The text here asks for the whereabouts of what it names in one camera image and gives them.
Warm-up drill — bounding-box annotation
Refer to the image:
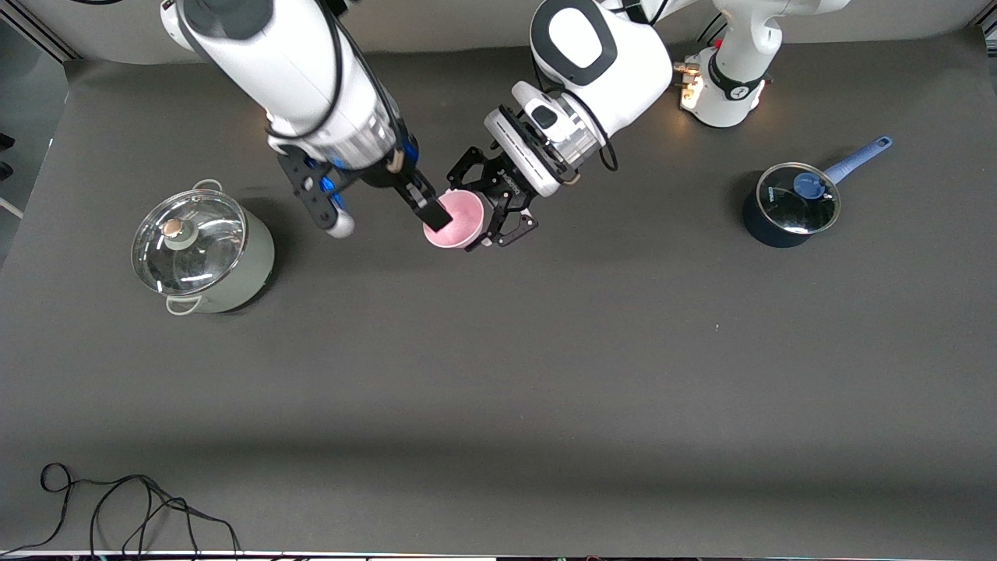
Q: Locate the pink plastic cup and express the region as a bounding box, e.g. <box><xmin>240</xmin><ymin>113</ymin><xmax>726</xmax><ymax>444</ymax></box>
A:
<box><xmin>423</xmin><ymin>189</ymin><xmax>487</xmax><ymax>250</ymax></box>

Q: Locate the grey-green stockpot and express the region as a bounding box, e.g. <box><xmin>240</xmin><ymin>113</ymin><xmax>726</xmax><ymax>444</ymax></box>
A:
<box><xmin>131</xmin><ymin>179</ymin><xmax>276</xmax><ymax>316</ymax></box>

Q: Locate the glass lid with wooden knob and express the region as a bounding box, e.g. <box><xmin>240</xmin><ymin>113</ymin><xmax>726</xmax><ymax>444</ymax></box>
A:
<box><xmin>131</xmin><ymin>189</ymin><xmax>248</xmax><ymax>297</ymax></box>

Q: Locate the glass lid with blue knob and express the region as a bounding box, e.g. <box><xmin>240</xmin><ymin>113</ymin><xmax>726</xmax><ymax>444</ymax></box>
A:
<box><xmin>756</xmin><ymin>162</ymin><xmax>842</xmax><ymax>235</ymax></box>

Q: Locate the black cable along right arm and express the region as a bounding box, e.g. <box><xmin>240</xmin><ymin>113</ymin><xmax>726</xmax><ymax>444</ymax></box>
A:
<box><xmin>269</xmin><ymin>0</ymin><xmax>407</xmax><ymax>153</ymax></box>

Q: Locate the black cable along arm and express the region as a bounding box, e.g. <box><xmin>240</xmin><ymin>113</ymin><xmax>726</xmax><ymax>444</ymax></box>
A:
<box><xmin>269</xmin><ymin>0</ymin><xmax>407</xmax><ymax>153</ymax></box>
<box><xmin>592</xmin><ymin>0</ymin><xmax>671</xmax><ymax>174</ymax></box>

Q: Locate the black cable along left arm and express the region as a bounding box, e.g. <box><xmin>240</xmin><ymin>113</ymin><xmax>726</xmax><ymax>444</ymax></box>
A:
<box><xmin>592</xmin><ymin>0</ymin><xmax>671</xmax><ymax>174</ymax></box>

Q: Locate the dark blue saucepan, blue handle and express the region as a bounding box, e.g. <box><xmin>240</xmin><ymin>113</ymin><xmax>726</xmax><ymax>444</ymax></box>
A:
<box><xmin>742</xmin><ymin>136</ymin><xmax>893</xmax><ymax>249</ymax></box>

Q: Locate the black metal rail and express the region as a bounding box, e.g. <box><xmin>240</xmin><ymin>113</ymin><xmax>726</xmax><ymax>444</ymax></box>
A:
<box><xmin>0</xmin><ymin>0</ymin><xmax>80</xmax><ymax>62</ymax></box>

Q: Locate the loose thin black cable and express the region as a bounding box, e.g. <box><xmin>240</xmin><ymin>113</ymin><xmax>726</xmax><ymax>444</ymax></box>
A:
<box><xmin>0</xmin><ymin>463</ymin><xmax>242</xmax><ymax>558</ymax></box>

